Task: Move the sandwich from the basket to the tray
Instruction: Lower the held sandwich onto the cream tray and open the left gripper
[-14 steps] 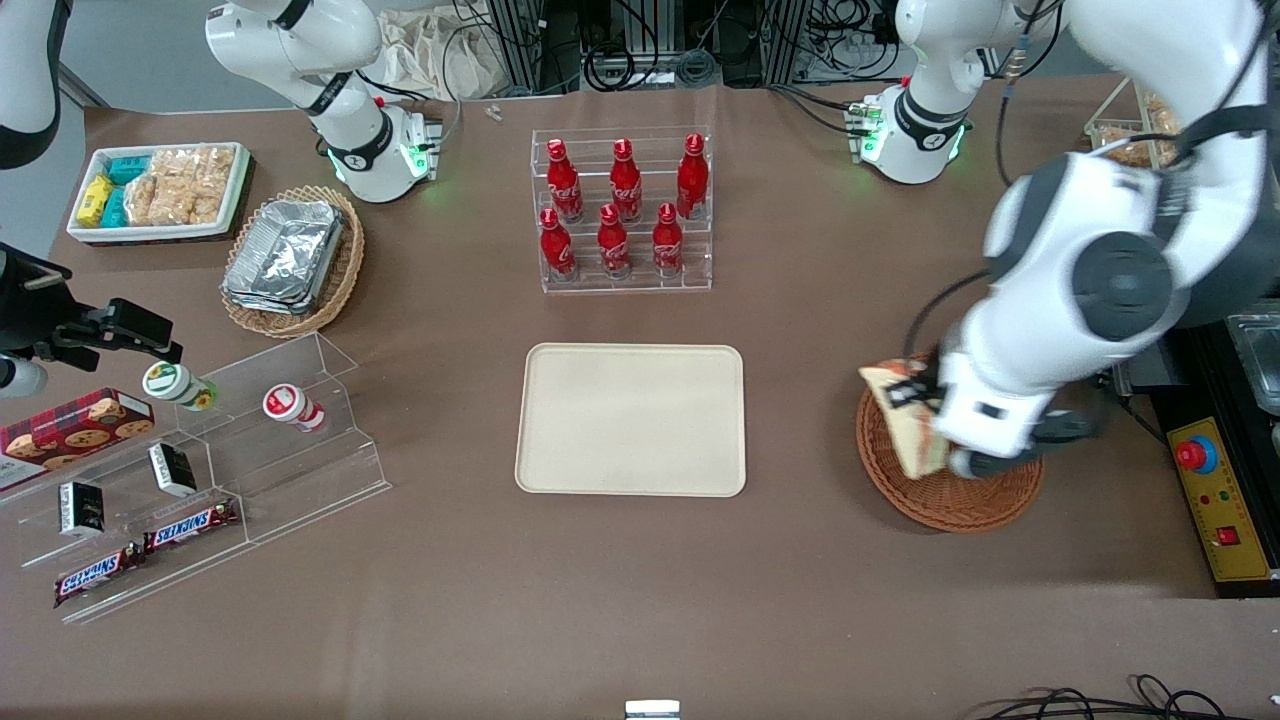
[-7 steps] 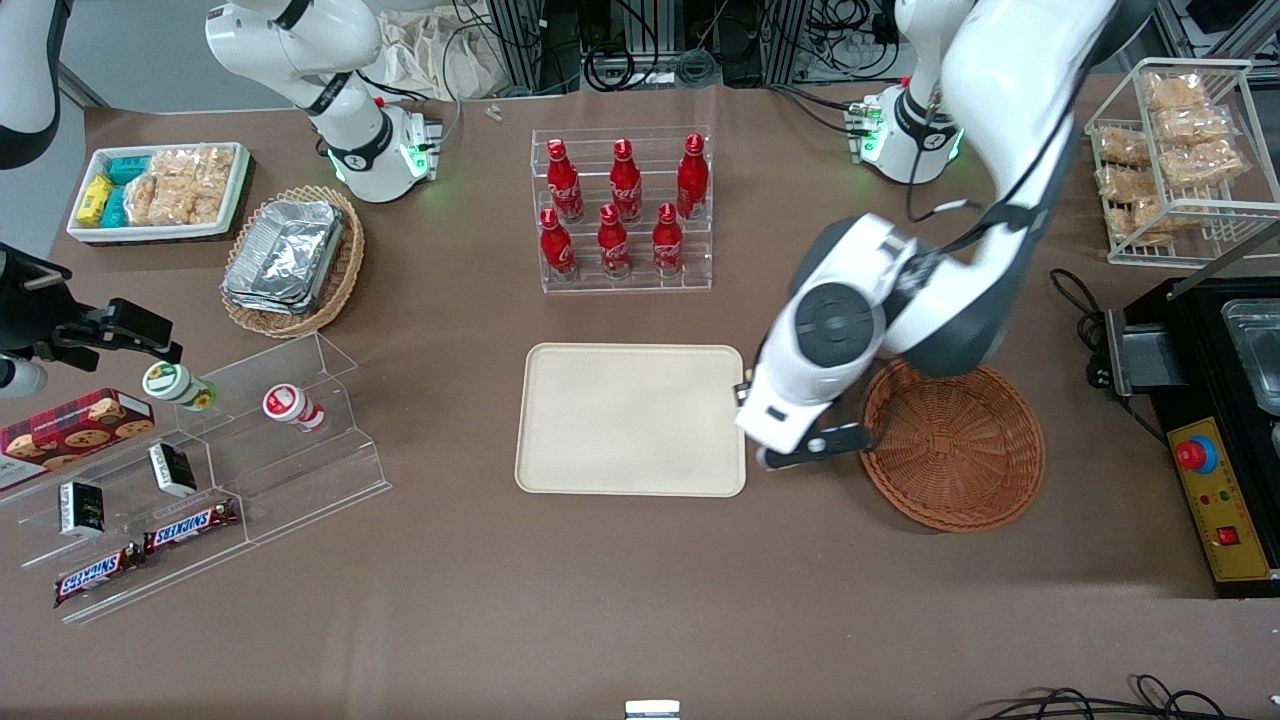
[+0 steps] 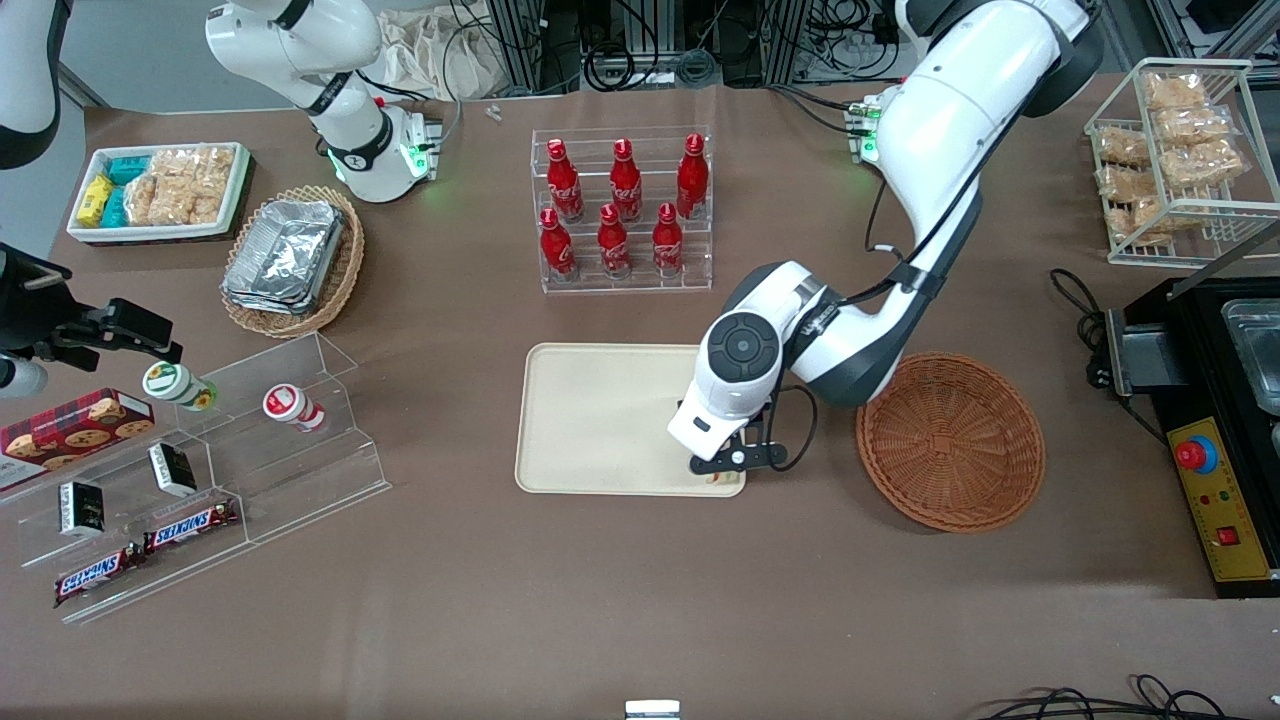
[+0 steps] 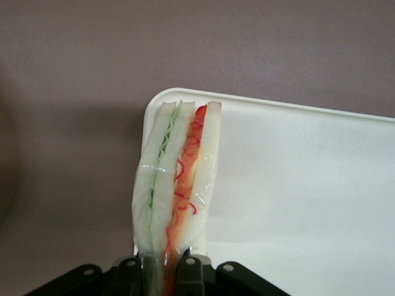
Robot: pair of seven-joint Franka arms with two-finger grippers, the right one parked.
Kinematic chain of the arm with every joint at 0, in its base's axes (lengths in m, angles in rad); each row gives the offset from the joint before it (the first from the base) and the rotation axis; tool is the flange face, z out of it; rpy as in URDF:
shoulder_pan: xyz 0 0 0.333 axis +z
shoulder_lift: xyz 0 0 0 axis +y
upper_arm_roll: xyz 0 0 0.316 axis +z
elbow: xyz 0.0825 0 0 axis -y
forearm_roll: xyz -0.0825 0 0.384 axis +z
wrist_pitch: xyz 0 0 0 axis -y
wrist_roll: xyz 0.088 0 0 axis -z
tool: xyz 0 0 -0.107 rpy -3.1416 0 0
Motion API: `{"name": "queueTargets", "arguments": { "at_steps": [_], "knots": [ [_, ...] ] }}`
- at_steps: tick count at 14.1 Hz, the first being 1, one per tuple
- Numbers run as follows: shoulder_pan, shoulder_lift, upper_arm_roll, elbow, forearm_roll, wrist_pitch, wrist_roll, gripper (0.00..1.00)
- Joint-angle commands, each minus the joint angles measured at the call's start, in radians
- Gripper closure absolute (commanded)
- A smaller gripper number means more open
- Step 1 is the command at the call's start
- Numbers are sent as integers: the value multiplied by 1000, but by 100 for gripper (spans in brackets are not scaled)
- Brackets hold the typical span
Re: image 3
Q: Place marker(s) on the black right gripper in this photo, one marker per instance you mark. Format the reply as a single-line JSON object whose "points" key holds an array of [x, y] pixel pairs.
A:
{"points": [[28, 303]]}

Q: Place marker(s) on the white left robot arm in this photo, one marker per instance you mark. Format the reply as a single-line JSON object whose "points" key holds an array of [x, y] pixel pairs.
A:
{"points": [[960, 130]]}

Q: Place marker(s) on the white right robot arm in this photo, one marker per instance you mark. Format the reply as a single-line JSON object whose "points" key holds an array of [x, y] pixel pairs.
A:
{"points": [[300, 40]]}

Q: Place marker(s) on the beige rectangular serving tray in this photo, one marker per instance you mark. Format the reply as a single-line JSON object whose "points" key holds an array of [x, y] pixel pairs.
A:
{"points": [[600, 420]]}

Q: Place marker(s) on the white rectangular snack tray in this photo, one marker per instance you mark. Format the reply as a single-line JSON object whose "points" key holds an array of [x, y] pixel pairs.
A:
{"points": [[235, 185]]}

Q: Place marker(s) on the oval wicker basket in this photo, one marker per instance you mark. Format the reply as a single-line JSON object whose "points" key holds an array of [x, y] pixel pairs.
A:
{"points": [[340, 270]]}

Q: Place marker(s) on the round brown wicker basket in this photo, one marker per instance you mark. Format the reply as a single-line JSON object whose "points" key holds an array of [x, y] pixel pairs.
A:
{"points": [[950, 445]]}

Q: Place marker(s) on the green sunflower lid cup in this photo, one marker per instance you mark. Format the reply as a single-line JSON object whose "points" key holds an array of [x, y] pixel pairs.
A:
{"points": [[172, 383]]}

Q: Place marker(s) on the red tartan cookie box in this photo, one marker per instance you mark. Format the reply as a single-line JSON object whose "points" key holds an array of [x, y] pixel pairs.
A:
{"points": [[70, 432]]}

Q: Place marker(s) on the teal snack packet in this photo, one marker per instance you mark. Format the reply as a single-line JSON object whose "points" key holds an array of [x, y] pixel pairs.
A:
{"points": [[114, 208], [128, 169]]}

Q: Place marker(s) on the small black white carton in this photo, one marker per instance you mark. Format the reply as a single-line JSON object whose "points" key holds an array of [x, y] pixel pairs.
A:
{"points": [[82, 508], [173, 470]]}

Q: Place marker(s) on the clear bag of rice crackers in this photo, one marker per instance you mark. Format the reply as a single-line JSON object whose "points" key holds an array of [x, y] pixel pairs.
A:
{"points": [[195, 175], [140, 200]]}

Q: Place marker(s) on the yellow snack packet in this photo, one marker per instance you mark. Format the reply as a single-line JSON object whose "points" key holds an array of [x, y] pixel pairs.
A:
{"points": [[95, 197]]}

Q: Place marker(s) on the red lid yogurt cup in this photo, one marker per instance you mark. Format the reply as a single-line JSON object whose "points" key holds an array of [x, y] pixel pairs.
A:
{"points": [[290, 405]]}

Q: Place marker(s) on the stack of aluminium foil trays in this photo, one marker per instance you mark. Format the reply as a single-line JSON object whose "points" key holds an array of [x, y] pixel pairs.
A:
{"points": [[285, 255]]}

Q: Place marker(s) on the clear acrylic bottle rack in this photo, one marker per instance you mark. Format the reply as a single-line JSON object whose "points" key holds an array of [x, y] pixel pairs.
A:
{"points": [[690, 275]]}

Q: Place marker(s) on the clear acrylic stepped shelf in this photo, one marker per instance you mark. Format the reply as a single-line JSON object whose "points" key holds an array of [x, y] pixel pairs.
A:
{"points": [[290, 470]]}

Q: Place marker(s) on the Snickers chocolate bar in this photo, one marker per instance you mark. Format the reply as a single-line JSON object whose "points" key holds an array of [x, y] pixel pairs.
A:
{"points": [[190, 527], [98, 577]]}

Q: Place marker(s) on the red cola bottle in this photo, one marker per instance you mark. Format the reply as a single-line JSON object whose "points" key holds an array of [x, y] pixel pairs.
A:
{"points": [[613, 240], [564, 182], [692, 178], [625, 180], [667, 240], [556, 245]]}

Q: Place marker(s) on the small white box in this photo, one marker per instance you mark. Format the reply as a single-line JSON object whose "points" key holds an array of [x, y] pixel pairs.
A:
{"points": [[652, 710]]}

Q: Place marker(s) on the white cloth bag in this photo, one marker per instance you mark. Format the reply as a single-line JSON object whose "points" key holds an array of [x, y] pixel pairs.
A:
{"points": [[430, 50]]}

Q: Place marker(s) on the red emergency stop button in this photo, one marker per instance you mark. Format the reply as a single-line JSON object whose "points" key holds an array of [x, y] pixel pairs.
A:
{"points": [[1196, 455]]}

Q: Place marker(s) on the clear bag of fried snacks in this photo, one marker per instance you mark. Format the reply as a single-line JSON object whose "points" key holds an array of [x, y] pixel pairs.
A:
{"points": [[1122, 183], [1195, 125], [1122, 147], [1175, 90], [1205, 162], [1135, 222]]}

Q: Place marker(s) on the black countertop appliance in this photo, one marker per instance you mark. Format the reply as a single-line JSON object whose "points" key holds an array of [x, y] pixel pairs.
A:
{"points": [[1200, 330]]}

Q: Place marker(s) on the yellow control panel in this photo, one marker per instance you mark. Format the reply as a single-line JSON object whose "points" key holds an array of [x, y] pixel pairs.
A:
{"points": [[1225, 510]]}

